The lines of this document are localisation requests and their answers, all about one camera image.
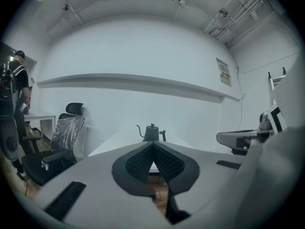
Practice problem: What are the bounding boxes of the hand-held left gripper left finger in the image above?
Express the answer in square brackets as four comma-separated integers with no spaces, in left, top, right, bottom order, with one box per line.
[34,141,173,229]

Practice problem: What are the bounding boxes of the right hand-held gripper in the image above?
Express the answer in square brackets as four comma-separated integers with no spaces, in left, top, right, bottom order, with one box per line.
[215,103,287,156]

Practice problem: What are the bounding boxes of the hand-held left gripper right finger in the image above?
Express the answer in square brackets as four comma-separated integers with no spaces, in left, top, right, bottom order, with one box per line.
[153,141,250,226]

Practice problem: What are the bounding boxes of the black gooseneck electric kettle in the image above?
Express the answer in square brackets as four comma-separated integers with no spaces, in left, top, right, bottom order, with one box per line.
[136,123,167,143]

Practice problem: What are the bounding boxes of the black office chair plastic-wrapped back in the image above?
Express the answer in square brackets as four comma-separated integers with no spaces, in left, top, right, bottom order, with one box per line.
[21,102,86,187]

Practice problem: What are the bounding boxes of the white rack with black hooks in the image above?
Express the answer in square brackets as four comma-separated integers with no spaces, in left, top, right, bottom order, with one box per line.
[267,67,287,92]

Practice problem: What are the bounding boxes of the small white desk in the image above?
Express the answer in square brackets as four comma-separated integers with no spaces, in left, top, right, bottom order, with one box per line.
[23,110,57,138]

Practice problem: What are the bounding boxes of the grey office chair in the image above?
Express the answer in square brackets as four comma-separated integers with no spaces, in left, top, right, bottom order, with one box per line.
[0,114,21,162]

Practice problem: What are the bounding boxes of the white ceiling pipes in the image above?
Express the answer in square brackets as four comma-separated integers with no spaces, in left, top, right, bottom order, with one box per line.
[203,0,290,49]

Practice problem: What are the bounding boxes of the thin wall cable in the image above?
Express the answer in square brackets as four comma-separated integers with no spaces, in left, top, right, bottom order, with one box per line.
[232,53,247,131]

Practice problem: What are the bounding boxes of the wall poster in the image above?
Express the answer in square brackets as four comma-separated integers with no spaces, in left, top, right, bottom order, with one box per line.
[216,57,233,88]

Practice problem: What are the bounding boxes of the long white wall shelf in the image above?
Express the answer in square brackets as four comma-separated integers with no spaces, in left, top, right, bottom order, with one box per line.
[35,73,241,104]

